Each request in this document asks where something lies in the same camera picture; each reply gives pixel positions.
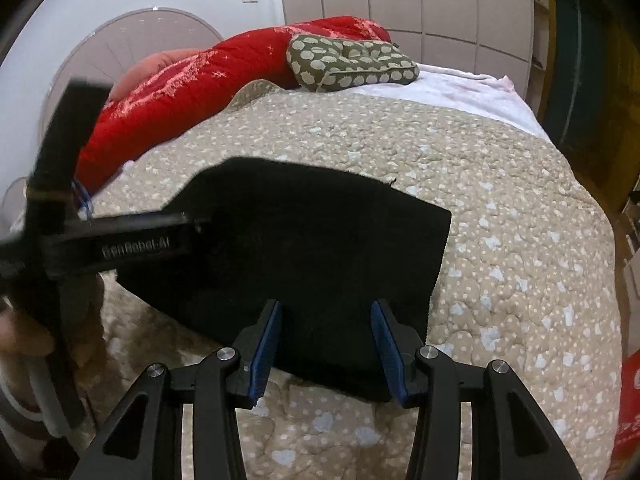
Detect round grey headboard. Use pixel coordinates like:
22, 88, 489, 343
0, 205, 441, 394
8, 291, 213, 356
38, 6, 222, 140

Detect blue cord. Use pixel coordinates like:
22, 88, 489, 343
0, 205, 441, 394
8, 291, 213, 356
69, 179, 97, 224

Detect black pants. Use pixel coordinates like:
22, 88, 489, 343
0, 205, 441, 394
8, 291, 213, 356
117, 157, 452, 402

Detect white bed sheet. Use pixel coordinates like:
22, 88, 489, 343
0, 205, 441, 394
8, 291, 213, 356
349, 64, 551, 143

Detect beige dotted quilt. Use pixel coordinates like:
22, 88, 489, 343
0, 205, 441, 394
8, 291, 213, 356
87, 81, 622, 479

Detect red printed bag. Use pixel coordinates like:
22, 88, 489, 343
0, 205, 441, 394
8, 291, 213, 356
610, 351, 640, 471

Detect olive patterned pillow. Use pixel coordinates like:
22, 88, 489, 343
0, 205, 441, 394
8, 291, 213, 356
285, 34, 420, 92

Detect pink pillow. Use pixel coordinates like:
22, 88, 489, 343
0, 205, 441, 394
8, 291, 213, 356
107, 48, 201, 102

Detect red embroidered blanket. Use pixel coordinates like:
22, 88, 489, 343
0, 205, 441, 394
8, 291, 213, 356
75, 16, 390, 195

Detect person left hand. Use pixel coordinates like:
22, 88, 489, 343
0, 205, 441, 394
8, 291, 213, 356
1, 275, 106, 389

